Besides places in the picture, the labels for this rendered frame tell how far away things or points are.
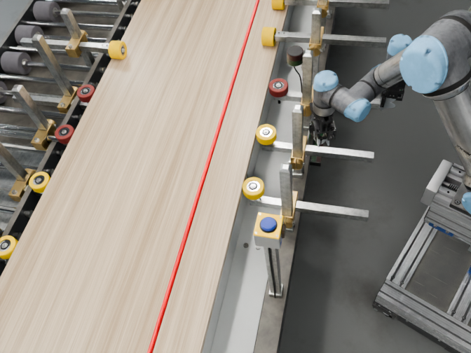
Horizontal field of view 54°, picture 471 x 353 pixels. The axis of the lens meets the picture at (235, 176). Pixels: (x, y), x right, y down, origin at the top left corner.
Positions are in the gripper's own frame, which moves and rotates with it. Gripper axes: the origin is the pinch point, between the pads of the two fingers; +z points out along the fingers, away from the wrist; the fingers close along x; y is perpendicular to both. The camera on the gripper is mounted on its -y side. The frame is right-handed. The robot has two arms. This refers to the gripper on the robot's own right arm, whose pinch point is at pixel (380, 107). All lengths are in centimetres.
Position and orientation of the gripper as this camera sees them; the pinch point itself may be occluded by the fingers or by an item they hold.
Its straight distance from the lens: 201.8
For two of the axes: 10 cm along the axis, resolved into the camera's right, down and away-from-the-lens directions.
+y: 9.7, 1.2, -2.2
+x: 2.2, -8.3, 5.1
